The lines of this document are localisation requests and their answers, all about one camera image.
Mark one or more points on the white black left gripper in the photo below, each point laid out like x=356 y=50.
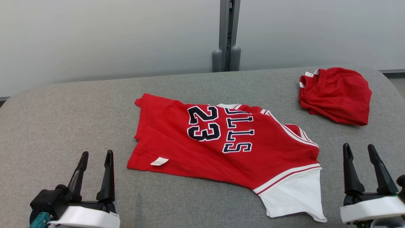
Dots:
x=88 y=218

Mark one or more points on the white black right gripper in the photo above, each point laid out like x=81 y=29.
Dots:
x=373 y=209

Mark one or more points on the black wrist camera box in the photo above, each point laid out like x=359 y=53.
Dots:
x=50 y=199
x=401 y=186

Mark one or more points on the grey metal partition post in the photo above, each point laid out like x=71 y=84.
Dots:
x=224 y=31

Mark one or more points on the red basketball jersey number 23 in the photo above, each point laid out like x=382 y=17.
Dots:
x=196 y=158

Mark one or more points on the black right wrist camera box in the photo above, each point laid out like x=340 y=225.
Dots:
x=401 y=186

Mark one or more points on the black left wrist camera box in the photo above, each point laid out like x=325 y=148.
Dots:
x=50 y=199

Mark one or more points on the red shorts with white stripes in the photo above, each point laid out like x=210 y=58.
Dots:
x=341 y=95

